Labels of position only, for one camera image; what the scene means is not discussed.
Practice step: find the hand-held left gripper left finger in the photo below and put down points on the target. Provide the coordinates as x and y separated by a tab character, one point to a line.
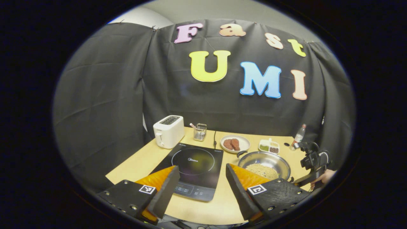
165	194

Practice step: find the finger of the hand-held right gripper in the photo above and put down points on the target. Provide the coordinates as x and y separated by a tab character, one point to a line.
303	180

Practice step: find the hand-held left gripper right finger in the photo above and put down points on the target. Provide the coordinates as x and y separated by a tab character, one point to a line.
238	194

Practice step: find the stainless steel pot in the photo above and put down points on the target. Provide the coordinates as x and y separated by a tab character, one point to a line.
254	159

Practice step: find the black induction cooktop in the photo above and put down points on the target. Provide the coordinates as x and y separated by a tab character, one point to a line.
194	162

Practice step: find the soybeans heap in pot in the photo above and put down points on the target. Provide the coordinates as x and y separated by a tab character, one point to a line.
262	171

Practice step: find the clear plastic water bottle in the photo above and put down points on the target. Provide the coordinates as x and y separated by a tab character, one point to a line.
298	137

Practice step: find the dark red beans portion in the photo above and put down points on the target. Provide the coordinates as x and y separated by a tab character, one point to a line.
273	149

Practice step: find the white divided dish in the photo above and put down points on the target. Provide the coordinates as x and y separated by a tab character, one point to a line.
268	144

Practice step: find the green mung beans portion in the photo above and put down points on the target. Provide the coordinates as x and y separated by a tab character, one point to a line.
264	147

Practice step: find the round white plate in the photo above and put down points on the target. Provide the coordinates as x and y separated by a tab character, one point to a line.
244	144

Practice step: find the red meat steak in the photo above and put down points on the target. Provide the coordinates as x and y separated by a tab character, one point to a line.
227	144
235	144

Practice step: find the white toaster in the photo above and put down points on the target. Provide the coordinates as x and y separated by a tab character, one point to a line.
168	132

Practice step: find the pink striped straw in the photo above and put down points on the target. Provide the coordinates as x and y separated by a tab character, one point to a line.
193	125

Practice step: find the black backdrop cloth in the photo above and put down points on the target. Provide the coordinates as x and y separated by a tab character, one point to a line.
111	95

